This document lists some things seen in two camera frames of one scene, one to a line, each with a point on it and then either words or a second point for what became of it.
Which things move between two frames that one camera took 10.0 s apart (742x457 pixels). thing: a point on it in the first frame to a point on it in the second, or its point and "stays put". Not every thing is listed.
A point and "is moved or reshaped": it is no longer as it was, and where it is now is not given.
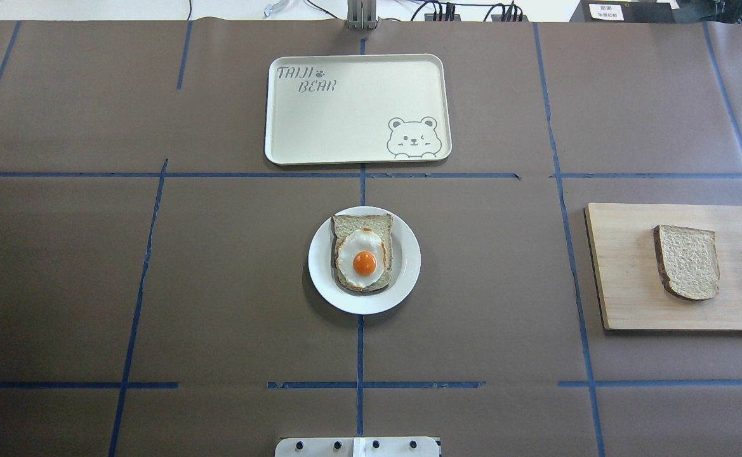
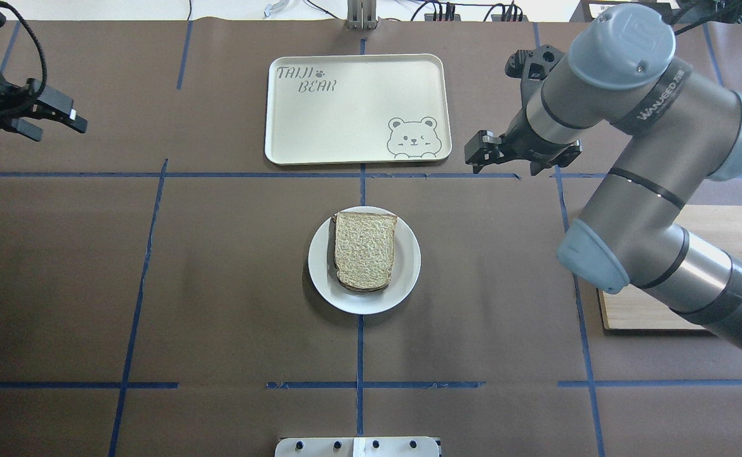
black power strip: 495,18 stays put
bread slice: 689,261 is moved or reshaped
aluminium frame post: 362,14 stays put
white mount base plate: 358,447 stays put
